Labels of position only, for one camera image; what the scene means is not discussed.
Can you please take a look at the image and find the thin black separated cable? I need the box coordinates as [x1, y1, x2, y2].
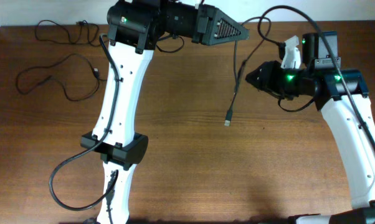
[34, 19, 109, 48]

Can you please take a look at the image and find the black USB cable bundle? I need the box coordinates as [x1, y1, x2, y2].
[223, 16, 272, 128]

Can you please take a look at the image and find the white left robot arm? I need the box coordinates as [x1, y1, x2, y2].
[81, 1, 249, 223]

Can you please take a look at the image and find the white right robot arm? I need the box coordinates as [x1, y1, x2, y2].
[245, 31, 375, 223]

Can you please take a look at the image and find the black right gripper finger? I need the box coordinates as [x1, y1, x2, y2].
[245, 62, 267, 80]
[245, 77, 268, 91]

